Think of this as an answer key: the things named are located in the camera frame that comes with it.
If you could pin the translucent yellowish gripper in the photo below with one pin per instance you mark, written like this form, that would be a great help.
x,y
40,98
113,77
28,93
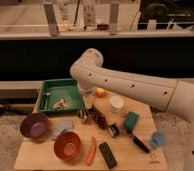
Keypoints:
x,y
88,100

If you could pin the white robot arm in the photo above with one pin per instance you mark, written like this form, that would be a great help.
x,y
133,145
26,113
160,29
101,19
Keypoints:
x,y
168,95

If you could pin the orange bowl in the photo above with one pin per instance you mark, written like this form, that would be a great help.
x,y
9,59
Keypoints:
x,y
67,146

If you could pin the purple bowl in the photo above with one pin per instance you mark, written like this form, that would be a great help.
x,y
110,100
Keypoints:
x,y
34,125

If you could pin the orange fruit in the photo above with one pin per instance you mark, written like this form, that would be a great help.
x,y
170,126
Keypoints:
x,y
100,92

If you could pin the dark grape bunch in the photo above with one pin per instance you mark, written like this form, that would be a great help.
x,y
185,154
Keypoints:
x,y
98,118

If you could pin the white round container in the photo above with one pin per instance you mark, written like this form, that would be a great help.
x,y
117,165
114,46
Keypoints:
x,y
116,104

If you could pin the green plastic tray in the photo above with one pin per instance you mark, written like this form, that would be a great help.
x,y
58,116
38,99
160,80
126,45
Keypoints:
x,y
60,88

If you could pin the light blue cloth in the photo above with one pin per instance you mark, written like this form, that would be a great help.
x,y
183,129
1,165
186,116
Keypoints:
x,y
62,126

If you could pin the metal spoon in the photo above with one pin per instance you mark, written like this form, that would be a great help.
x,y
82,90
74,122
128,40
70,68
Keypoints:
x,y
47,94

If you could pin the small metal can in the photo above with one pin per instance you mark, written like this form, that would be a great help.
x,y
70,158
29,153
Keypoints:
x,y
113,130

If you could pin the wooden board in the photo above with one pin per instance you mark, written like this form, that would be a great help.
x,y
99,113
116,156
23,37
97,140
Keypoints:
x,y
99,152

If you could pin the orange carrot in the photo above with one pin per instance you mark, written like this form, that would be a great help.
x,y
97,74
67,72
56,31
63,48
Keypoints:
x,y
92,151

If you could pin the teal sponge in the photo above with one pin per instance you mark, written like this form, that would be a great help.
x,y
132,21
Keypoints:
x,y
130,120

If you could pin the black remote control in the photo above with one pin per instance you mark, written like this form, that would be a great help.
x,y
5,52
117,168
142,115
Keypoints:
x,y
108,155

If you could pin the blue cup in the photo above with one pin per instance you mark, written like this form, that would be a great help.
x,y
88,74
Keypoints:
x,y
157,139

